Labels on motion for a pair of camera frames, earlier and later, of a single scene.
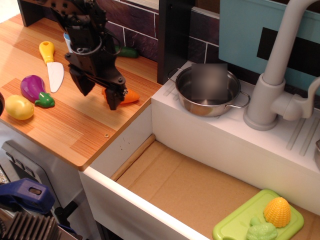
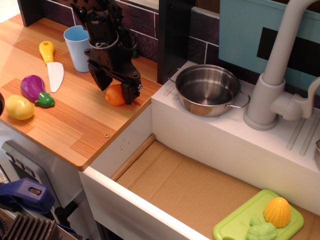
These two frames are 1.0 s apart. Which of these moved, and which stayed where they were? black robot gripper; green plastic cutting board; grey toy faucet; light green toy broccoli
Moved: black robot gripper
Stayed: light green toy broccoli; green plastic cutting board; grey toy faucet
